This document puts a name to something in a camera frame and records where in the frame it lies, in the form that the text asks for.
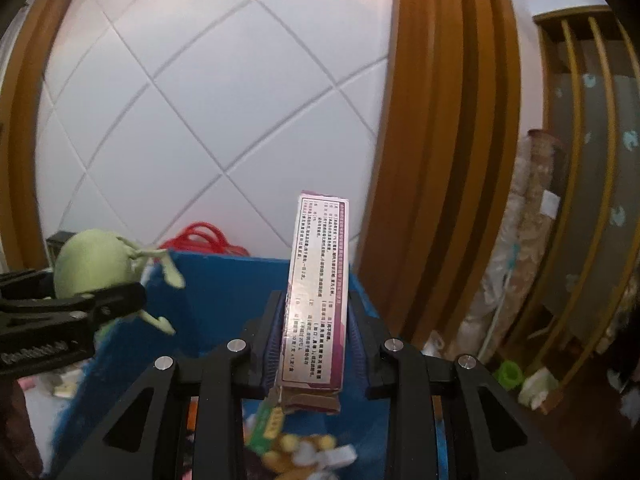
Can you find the blue felt storage bin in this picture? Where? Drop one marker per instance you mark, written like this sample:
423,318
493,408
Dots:
220,300

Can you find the white cloth bundle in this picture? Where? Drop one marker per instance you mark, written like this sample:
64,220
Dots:
537,390

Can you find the yellow plush toy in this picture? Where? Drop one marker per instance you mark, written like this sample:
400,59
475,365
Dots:
300,452

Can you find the wooden crib railing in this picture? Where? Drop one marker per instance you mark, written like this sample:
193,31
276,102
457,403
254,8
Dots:
595,185

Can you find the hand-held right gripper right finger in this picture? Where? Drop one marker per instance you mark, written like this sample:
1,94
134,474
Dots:
359,355

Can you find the rolled patterned mat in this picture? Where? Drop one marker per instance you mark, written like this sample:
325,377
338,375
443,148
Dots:
525,240

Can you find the green snack packet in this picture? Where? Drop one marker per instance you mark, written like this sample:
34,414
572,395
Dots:
265,427

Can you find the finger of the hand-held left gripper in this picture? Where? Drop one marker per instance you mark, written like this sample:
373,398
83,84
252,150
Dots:
112,302
25,285

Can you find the pale green plush toy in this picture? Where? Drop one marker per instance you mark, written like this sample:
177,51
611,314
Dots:
92,260

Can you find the small green toy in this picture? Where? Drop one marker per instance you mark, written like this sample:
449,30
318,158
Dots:
507,374

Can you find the wooden panel frame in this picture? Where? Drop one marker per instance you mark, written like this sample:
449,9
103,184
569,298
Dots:
22,135
440,135

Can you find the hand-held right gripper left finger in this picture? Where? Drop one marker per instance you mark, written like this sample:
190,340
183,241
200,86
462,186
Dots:
270,355

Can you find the long purple silver box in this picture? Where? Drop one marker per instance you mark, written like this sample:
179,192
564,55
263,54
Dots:
315,285

